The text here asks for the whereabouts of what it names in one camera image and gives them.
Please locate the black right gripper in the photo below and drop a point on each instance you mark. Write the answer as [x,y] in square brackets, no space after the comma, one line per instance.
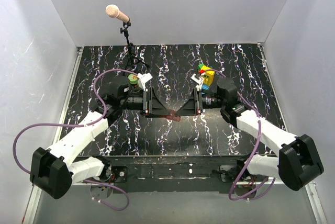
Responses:
[190,108]

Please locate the yellow toy brick block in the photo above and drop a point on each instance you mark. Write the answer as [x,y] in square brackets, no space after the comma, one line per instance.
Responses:
[207,74]

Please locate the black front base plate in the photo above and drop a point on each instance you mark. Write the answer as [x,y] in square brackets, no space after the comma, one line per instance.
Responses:
[198,173]

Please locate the pink foam microphone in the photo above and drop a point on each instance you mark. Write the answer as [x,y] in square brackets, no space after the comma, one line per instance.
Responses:
[113,11]

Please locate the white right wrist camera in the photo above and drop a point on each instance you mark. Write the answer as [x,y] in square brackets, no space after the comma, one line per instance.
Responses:
[199,80]

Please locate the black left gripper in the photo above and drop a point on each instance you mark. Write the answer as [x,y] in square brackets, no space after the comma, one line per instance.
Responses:
[155,107]

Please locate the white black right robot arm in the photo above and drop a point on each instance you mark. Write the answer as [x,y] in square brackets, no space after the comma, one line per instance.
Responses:
[296,161]

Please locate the brown weekly pill organizer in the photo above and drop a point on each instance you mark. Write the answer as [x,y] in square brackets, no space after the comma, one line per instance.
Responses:
[172,116]

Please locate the blue grey toy bricks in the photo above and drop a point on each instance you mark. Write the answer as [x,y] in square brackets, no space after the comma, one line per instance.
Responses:
[205,90]

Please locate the aluminium frame rail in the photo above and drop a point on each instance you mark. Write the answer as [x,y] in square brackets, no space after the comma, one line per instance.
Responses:
[36,192]

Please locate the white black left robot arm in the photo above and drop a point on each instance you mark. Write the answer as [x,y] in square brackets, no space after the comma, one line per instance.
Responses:
[54,169]

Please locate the green toy brick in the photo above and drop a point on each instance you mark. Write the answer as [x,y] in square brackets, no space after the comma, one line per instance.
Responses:
[200,66]

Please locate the green lidded pill bottle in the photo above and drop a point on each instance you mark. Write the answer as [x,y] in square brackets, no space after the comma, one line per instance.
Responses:
[133,81]

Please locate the black microphone tripod stand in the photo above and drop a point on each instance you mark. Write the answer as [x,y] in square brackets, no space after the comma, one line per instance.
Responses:
[132,60]

